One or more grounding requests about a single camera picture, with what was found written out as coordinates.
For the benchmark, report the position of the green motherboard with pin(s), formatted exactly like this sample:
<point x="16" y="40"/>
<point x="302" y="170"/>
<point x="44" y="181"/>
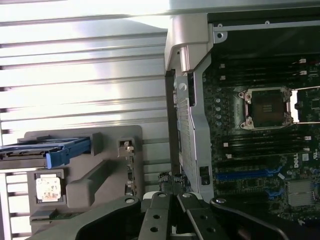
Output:
<point x="275" y="165"/>

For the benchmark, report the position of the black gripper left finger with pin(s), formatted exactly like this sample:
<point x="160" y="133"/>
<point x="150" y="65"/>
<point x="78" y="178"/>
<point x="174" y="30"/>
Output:
<point x="100" y="220"/>

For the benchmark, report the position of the silver CPU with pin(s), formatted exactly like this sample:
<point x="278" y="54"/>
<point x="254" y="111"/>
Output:
<point x="48" y="188"/>

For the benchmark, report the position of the blue expansion slot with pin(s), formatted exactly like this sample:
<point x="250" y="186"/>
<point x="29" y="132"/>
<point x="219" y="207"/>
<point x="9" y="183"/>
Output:
<point x="240" y="176"/>

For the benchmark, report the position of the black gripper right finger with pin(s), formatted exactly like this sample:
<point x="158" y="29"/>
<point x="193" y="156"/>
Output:
<point x="250" y="225"/>

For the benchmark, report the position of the silver hard disk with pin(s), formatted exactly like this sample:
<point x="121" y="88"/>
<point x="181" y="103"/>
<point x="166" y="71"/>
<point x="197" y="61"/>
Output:
<point x="22" y="155"/>

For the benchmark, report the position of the silver chipset heatsink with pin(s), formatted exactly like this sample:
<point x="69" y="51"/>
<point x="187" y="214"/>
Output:
<point x="300" y="193"/>

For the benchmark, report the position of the metal socket cover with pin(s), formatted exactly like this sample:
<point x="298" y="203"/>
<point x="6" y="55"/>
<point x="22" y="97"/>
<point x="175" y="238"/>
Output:
<point x="300" y="100"/>

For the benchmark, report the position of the CPU socket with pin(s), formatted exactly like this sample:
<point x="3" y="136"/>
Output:
<point x="268" y="108"/>

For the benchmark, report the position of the grey parts rack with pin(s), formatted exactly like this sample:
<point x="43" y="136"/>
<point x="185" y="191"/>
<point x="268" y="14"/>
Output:
<point x="82" y="162"/>

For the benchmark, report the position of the open black PC case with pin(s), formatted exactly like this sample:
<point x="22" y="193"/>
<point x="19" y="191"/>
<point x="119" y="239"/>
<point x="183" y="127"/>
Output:
<point x="197" y="125"/>

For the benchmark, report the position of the blue disk carrier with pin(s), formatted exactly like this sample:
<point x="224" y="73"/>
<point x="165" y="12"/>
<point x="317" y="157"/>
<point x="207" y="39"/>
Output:
<point x="62" y="157"/>

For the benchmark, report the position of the green RAM stick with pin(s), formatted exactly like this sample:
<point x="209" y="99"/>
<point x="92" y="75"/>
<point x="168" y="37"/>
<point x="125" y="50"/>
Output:
<point x="63" y="216"/>

